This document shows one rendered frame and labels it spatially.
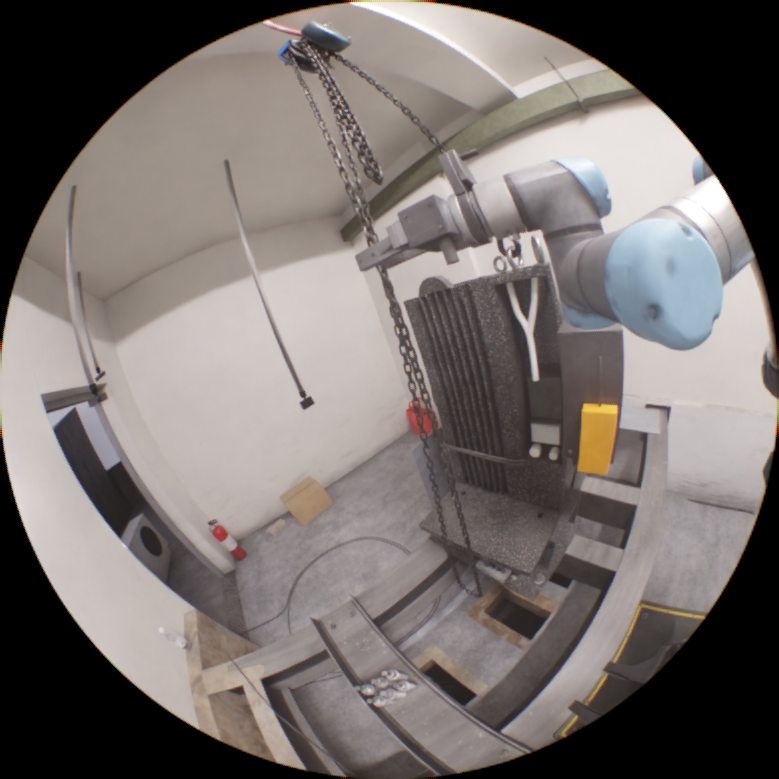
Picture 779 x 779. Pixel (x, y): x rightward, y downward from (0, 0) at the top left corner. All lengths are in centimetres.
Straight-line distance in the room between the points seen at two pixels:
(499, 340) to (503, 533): 58
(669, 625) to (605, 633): 56
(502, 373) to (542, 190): 47
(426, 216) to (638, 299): 21
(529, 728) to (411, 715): 35
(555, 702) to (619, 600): 39
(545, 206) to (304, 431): 263
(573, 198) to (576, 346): 29
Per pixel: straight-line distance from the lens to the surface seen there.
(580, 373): 52
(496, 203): 29
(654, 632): 148
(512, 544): 83
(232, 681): 138
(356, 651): 106
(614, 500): 129
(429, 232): 28
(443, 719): 97
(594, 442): 56
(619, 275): 17
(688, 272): 17
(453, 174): 32
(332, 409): 274
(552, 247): 30
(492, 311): 61
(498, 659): 162
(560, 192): 29
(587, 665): 99
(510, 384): 66
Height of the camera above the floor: 161
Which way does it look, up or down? 18 degrees down
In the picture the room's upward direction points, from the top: 20 degrees counter-clockwise
